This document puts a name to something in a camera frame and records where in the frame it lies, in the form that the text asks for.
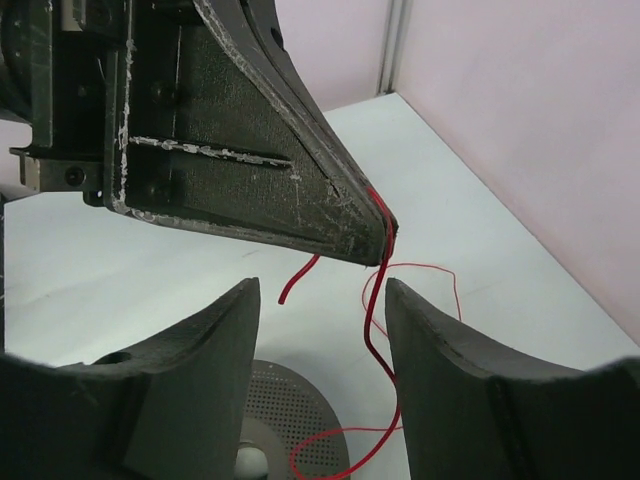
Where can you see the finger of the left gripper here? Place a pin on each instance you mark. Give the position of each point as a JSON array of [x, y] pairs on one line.
[[311, 185], [210, 129]]

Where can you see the left aluminium frame post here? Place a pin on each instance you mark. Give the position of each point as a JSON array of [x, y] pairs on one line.
[[395, 31]]

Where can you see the black cable spool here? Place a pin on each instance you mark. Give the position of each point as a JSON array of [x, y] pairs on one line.
[[282, 410]]

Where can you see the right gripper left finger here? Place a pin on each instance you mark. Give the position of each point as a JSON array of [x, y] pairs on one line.
[[168, 407]]

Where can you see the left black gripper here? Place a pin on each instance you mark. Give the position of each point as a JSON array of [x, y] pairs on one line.
[[54, 79]]

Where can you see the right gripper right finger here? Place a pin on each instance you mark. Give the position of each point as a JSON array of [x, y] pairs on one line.
[[473, 408]]

